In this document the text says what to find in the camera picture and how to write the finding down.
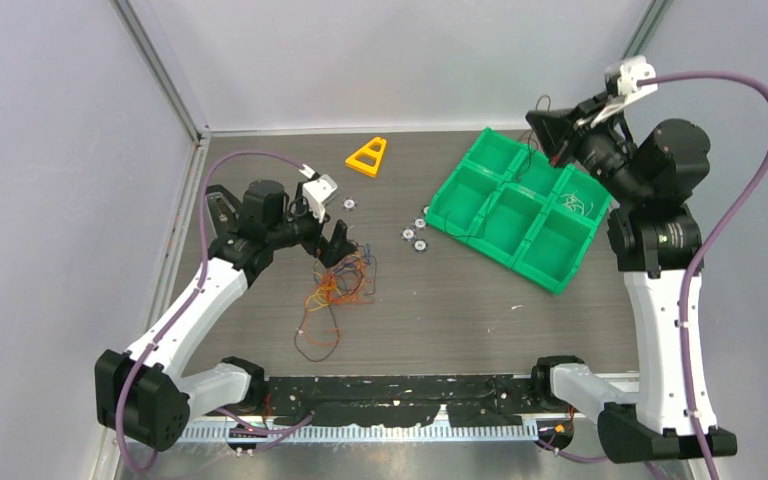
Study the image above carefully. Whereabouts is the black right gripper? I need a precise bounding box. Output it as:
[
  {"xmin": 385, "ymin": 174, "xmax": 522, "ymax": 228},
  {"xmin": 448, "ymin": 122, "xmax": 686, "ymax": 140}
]
[{"xmin": 525, "ymin": 91, "xmax": 647, "ymax": 206}]

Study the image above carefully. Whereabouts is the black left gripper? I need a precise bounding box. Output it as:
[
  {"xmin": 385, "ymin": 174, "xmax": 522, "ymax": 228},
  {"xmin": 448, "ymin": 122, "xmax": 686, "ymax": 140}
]
[{"xmin": 268, "ymin": 183, "xmax": 356, "ymax": 267}]

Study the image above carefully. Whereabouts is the coloured wire bundle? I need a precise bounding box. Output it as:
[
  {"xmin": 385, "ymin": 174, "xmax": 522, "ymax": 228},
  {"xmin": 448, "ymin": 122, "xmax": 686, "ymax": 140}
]
[{"xmin": 293, "ymin": 243, "xmax": 379, "ymax": 364}]

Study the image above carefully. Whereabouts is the black wire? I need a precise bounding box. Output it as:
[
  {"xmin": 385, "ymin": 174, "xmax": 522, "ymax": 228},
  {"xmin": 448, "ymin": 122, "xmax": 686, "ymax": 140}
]
[{"xmin": 442, "ymin": 94, "xmax": 564, "ymax": 243}]

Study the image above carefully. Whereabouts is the white wire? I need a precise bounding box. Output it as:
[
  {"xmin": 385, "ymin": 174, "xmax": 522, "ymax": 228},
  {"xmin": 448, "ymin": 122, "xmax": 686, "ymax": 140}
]
[{"xmin": 559, "ymin": 192, "xmax": 596, "ymax": 219}]

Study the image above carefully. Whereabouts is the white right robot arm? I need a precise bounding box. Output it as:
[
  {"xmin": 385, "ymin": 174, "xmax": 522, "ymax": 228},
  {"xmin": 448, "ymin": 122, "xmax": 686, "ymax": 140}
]
[{"xmin": 526, "ymin": 107, "xmax": 738, "ymax": 464}]

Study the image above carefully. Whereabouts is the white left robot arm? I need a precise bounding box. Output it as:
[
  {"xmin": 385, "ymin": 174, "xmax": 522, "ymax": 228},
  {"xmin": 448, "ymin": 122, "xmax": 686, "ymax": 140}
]
[{"xmin": 94, "ymin": 150, "xmax": 357, "ymax": 458}]

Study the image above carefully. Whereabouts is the round token middle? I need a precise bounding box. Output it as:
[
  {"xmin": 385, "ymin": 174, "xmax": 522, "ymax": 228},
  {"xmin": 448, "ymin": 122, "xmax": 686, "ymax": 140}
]
[{"xmin": 400, "ymin": 227, "xmax": 416, "ymax": 242}]

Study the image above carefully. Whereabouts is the round token lower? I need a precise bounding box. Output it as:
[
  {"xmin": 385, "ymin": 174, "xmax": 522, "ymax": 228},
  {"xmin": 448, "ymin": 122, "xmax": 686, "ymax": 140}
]
[{"xmin": 413, "ymin": 239, "xmax": 428, "ymax": 253}]

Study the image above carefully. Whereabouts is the green compartment bin tray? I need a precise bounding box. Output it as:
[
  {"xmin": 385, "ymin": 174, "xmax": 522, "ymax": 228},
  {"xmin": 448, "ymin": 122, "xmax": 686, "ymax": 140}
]
[{"xmin": 425, "ymin": 128, "xmax": 613, "ymax": 294}]

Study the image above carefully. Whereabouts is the yellow triangular plastic piece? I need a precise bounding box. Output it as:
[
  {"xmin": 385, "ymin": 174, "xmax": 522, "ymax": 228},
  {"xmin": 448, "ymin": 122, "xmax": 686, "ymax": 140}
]
[{"xmin": 344, "ymin": 136, "xmax": 387, "ymax": 178}]

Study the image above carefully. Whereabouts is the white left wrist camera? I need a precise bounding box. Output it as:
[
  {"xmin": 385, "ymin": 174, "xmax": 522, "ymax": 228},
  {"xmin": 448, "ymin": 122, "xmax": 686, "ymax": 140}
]
[{"xmin": 300, "ymin": 163, "xmax": 339, "ymax": 224}]

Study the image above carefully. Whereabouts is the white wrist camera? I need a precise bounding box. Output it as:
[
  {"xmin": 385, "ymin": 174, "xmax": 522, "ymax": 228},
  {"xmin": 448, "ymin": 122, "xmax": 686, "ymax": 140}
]
[
  {"xmin": 589, "ymin": 55, "xmax": 658, "ymax": 127},
  {"xmin": 300, "ymin": 163, "xmax": 339, "ymax": 224}
]

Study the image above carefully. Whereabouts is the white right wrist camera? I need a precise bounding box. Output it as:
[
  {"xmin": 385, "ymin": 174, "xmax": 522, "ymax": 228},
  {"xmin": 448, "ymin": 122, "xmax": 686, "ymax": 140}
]
[{"xmin": 589, "ymin": 55, "xmax": 658, "ymax": 127}]

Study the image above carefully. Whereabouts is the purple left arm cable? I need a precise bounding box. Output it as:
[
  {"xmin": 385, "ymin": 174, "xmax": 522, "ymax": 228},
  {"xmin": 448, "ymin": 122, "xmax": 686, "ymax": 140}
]
[{"xmin": 113, "ymin": 150, "xmax": 319, "ymax": 475}]

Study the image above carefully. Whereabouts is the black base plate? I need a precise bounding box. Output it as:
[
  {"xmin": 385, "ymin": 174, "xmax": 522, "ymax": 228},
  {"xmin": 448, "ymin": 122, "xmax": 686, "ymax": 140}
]
[{"xmin": 201, "ymin": 374, "xmax": 597, "ymax": 429}]

